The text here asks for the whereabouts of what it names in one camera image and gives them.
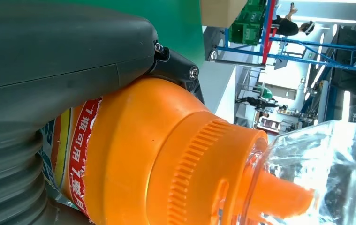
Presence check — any orange detergent bottle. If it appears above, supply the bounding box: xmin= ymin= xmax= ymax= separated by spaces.
xmin=39 ymin=76 xmax=356 ymax=225

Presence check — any brown cardboard box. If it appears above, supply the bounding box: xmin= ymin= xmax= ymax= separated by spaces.
xmin=200 ymin=0 xmax=248 ymax=29

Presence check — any green plastic crate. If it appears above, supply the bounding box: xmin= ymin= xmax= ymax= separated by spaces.
xmin=230 ymin=0 xmax=267 ymax=46

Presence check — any person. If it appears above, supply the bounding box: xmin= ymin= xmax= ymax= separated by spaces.
xmin=271 ymin=2 xmax=317 ymax=37
xmin=235 ymin=86 xmax=280 ymax=110

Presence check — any blue and red metal rack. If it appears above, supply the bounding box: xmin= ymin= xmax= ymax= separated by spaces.
xmin=209 ymin=0 xmax=356 ymax=72

